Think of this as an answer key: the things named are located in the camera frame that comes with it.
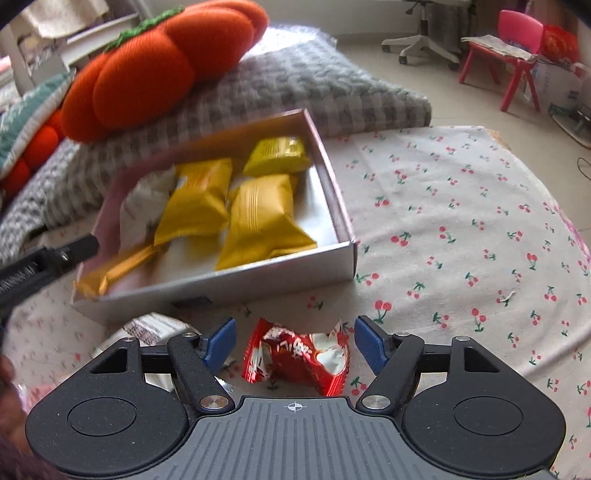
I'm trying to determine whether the red snack packet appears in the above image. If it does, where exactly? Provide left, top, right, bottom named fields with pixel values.
left=242, top=318, right=352, bottom=398

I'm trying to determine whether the white cardboard carton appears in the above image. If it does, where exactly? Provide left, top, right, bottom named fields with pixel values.
left=531, top=60, right=587, bottom=116

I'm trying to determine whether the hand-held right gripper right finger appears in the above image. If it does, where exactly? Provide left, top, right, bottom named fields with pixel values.
left=355, top=315, right=504, bottom=411

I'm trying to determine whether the red gift bag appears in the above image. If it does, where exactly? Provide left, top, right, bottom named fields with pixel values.
left=540, top=25, right=580, bottom=65

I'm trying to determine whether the grey checked pillow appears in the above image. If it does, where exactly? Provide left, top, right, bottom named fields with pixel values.
left=76, top=34, right=432, bottom=195

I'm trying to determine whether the white snack packet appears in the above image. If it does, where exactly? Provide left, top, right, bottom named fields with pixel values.
left=113, top=313, right=190, bottom=347
left=119, top=167, right=178, bottom=247

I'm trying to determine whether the newspaper stack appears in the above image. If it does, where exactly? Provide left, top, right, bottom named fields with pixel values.
left=462, top=34, right=539, bottom=63

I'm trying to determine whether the pink plastic chair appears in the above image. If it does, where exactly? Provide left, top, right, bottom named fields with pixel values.
left=459, top=9, right=544, bottom=114

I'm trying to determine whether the green snowflake pillow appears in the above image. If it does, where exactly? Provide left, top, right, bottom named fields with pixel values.
left=0, top=69, right=77, bottom=174

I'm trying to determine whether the large orange pumpkin cushion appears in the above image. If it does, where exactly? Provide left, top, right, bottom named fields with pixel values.
left=60, top=0, right=269, bottom=143

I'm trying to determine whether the pink cardboard gift box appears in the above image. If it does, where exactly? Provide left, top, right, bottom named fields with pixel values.
left=69, top=108, right=358, bottom=315

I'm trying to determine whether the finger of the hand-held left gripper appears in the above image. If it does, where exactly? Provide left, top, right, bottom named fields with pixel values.
left=34, top=233, right=100, bottom=278

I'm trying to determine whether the small yellow snack packet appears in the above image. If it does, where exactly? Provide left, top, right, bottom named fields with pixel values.
left=242, top=137, right=311, bottom=177

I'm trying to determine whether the grey office chair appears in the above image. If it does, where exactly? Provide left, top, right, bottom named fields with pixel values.
left=381, top=0, right=462, bottom=70

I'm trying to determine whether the cherry print bed sheet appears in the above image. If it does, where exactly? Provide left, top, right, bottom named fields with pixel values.
left=0, top=124, right=591, bottom=480

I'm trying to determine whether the long orange bar packet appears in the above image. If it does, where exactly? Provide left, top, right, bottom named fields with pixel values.
left=74, top=242, right=169, bottom=298

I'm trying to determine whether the small orange pumpkin cushion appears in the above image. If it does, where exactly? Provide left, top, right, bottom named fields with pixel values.
left=0, top=108, right=65, bottom=197

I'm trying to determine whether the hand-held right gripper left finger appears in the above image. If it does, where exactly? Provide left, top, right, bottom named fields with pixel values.
left=90, top=318, right=237, bottom=412

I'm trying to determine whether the grey checked quilt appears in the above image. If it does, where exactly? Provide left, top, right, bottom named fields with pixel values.
left=0, top=138, right=116, bottom=268

